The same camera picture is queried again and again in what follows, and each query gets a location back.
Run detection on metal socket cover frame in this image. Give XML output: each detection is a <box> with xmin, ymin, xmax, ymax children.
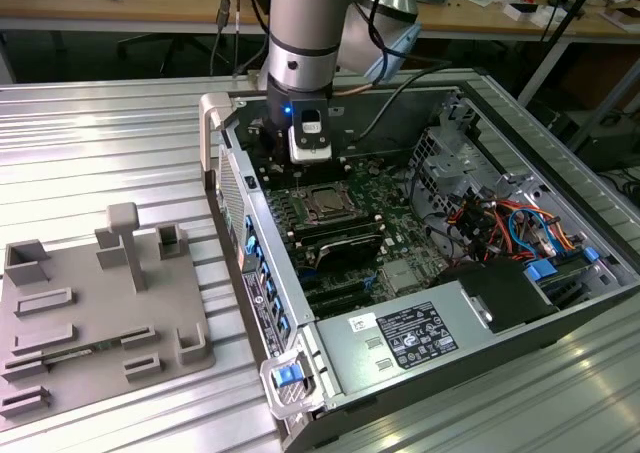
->
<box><xmin>299</xmin><ymin>182</ymin><xmax>354</xmax><ymax>227</ymax></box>

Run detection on small CPU plate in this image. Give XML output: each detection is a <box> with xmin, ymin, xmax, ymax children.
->
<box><xmin>313</xmin><ymin>191</ymin><xmax>346</xmax><ymax>216</ymax></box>

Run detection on CPU socket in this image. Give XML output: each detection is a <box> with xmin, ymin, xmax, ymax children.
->
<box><xmin>294</xmin><ymin>180</ymin><xmax>357</xmax><ymax>229</ymax></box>

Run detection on black expansion slot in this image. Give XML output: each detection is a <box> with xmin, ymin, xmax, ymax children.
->
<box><xmin>304</xmin><ymin>278</ymin><xmax>375</xmax><ymax>320</ymax></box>

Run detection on black chair base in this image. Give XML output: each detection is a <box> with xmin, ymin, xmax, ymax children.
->
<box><xmin>117</xmin><ymin>33</ymin><xmax>217</xmax><ymax>77</ymax></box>

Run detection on blue card retainer clips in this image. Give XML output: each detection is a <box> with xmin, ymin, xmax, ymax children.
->
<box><xmin>243</xmin><ymin>215</ymin><xmax>293</xmax><ymax>335</ymax></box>

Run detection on black graphics card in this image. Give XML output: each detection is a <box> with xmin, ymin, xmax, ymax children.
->
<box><xmin>299</xmin><ymin>230</ymin><xmax>384</xmax><ymax>278</ymax></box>

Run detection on open grey PC case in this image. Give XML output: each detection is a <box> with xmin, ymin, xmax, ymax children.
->
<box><xmin>198</xmin><ymin>82</ymin><xmax>640</xmax><ymax>453</ymax></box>

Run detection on green motherboard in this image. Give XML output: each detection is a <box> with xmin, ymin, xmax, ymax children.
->
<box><xmin>258</xmin><ymin>155</ymin><xmax>454</xmax><ymax>320</ymax></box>

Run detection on perforated metal drive cage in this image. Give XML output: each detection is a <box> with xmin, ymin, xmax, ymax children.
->
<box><xmin>407</xmin><ymin>125</ymin><xmax>502</xmax><ymax>210</ymax></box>

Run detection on silver chipset heatsink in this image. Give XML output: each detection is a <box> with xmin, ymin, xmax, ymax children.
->
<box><xmin>382</xmin><ymin>261</ymin><xmax>419</xmax><ymax>292</ymax></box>

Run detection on grey power supply unit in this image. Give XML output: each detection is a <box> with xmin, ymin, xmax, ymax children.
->
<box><xmin>314</xmin><ymin>280</ymin><xmax>494</xmax><ymax>399</ymax></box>

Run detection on grey parts rack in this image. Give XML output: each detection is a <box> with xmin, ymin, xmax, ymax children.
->
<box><xmin>0</xmin><ymin>201</ymin><xmax>217</xmax><ymax>427</ymax></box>

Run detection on white box with black top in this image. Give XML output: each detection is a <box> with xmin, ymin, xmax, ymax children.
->
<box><xmin>503</xmin><ymin>1</ymin><xmax>552</xmax><ymax>27</ymax></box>

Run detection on black plastic air shroud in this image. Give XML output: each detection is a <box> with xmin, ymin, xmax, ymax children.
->
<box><xmin>432</xmin><ymin>260</ymin><xmax>559</xmax><ymax>335</ymax></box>

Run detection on blue disk carrier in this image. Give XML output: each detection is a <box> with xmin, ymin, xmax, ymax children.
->
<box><xmin>524</xmin><ymin>259</ymin><xmax>559</xmax><ymax>282</ymax></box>

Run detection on green RAM stick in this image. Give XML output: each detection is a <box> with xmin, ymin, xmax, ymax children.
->
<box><xmin>42</xmin><ymin>339</ymin><xmax>124</xmax><ymax>363</ymax></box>

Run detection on black computer on floor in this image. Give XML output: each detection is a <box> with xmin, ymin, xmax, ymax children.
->
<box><xmin>573</xmin><ymin>116</ymin><xmax>640</xmax><ymax>172</ymax></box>

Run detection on plain grey case handle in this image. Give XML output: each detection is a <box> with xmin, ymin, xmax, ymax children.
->
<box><xmin>198</xmin><ymin>92</ymin><xmax>237</xmax><ymax>172</ymax></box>

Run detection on black hanging cable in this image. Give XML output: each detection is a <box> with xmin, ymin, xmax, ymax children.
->
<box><xmin>208</xmin><ymin>0</ymin><xmax>244</xmax><ymax>79</ymax></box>

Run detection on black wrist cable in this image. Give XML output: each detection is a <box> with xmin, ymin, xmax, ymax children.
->
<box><xmin>347</xmin><ymin>64</ymin><xmax>454</xmax><ymax>142</ymax></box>

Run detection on red orange wire bundle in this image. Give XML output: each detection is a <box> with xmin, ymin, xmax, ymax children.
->
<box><xmin>447</xmin><ymin>195</ymin><xmax>587</xmax><ymax>265</ymax></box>

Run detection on blue wire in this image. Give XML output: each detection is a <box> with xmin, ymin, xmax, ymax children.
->
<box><xmin>507</xmin><ymin>206</ymin><xmax>559</xmax><ymax>260</ymax></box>

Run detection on grey handle with blue latch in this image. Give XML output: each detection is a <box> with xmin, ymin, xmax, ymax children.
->
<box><xmin>258</xmin><ymin>350</ymin><xmax>327</xmax><ymax>422</ymax></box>

